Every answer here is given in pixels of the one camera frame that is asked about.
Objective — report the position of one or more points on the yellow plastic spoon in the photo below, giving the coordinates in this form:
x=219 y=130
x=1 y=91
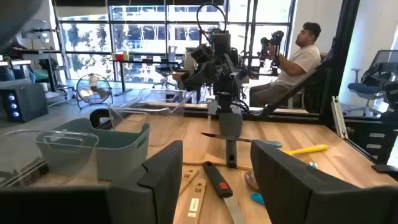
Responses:
x=308 y=149

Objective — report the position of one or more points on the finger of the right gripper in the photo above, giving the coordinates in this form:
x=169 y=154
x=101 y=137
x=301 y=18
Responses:
x=210 y=77
x=192 y=79

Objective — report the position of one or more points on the red cup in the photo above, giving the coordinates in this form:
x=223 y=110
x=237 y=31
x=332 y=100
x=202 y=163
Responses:
x=119 y=56

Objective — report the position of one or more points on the yellow-green bottle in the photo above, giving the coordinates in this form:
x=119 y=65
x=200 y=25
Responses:
x=126 y=55

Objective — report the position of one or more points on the short dark wooden spoon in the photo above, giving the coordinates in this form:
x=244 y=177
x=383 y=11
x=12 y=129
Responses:
x=250 y=180

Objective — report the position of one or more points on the work desk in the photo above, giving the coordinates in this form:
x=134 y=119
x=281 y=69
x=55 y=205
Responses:
x=31 y=53

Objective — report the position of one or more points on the black mesh office chair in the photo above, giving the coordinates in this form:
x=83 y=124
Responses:
x=385 y=81

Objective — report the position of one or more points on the black flat device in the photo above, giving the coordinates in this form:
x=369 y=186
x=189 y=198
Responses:
x=385 y=168

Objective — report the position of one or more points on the black computer tower blue lights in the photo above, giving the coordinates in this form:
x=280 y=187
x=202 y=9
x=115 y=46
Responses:
x=23 y=102

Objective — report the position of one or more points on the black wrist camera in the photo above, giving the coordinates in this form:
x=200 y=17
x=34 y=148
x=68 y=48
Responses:
x=202 y=54

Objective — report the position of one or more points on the teal plastic bin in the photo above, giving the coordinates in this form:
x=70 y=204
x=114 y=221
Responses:
x=121 y=149

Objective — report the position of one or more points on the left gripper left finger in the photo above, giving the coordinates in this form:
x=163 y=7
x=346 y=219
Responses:
x=161 y=186

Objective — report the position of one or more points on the blue office chair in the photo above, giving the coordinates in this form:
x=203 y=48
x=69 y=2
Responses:
x=363 y=88

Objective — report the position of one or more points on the dark office chair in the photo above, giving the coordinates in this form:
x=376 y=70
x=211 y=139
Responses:
x=164 y=73

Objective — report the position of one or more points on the black clamp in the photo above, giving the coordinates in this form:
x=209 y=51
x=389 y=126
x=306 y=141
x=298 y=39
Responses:
x=99 y=115

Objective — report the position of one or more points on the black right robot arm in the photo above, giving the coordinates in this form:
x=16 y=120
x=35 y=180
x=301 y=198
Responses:
x=225 y=99

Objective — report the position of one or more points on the black drawer cabinet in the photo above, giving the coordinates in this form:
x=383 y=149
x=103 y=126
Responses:
x=367 y=140

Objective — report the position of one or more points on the clear pitcher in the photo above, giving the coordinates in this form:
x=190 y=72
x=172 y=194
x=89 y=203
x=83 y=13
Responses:
x=172 y=53

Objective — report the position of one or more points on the blue plastic spoon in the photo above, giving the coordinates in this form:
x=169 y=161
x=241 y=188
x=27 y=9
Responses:
x=257 y=198

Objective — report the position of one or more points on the person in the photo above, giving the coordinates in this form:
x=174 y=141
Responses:
x=298 y=62

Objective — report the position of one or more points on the black window desk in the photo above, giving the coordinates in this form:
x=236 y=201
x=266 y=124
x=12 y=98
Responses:
x=140 y=62

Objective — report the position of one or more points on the round floor fan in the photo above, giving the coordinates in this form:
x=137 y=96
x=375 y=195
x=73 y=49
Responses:
x=93 y=90

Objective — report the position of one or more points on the silver aluminium bar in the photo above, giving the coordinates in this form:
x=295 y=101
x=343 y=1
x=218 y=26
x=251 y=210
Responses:
x=339 y=118

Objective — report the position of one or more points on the clear plastic bin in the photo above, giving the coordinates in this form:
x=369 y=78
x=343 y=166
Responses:
x=161 y=99
x=62 y=152

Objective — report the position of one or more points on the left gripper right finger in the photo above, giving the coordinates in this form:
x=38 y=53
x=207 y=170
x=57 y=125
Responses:
x=280 y=186

